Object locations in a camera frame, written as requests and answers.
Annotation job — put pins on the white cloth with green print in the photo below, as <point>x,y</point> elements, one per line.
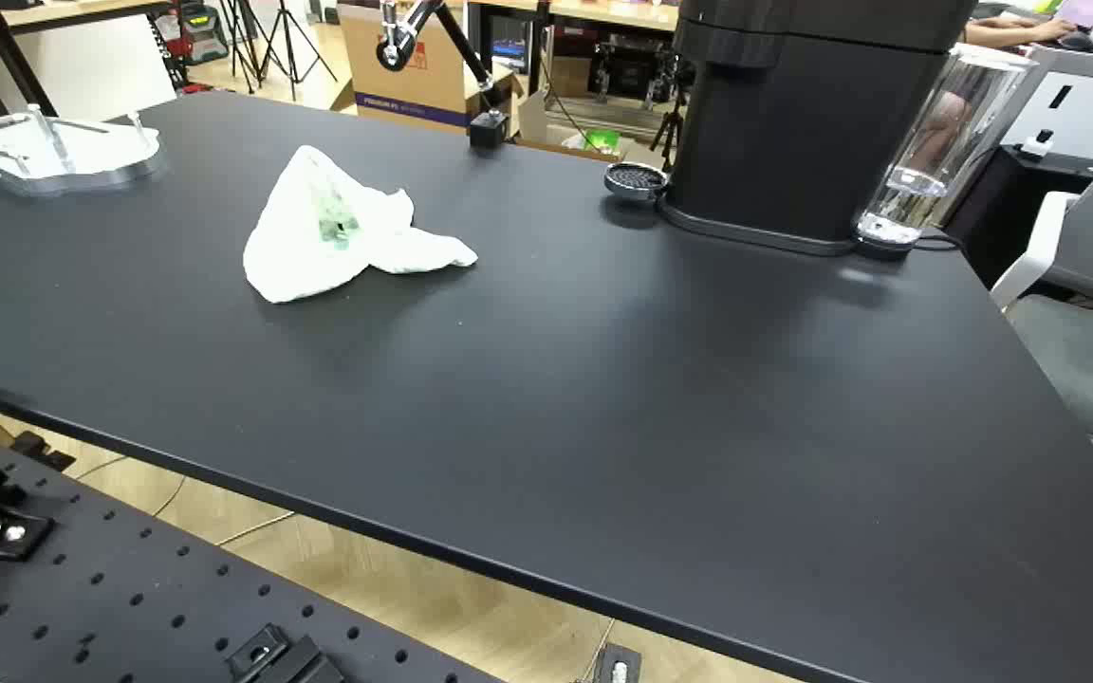
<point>319,230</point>

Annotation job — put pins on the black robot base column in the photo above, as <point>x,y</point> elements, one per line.
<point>797,107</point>

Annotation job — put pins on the person forearm in background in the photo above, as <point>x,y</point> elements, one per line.
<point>1014,34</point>

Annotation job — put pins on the black round puck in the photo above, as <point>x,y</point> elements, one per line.
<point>637,185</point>

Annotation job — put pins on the cardboard box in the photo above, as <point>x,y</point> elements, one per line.
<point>415,98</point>

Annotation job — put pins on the clear plastic cylinder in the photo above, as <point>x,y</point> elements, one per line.
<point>943,151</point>

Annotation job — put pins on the black perforated breadboard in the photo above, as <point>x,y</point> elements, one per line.
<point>119,599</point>

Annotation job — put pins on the wooden side table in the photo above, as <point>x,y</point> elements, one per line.
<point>53,16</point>

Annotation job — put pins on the small metal bracket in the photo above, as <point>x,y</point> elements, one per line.
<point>615,667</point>

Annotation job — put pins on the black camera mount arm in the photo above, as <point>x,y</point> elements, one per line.
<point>432,28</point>

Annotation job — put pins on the black bracket on breadboard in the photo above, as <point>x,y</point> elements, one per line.
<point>280,657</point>

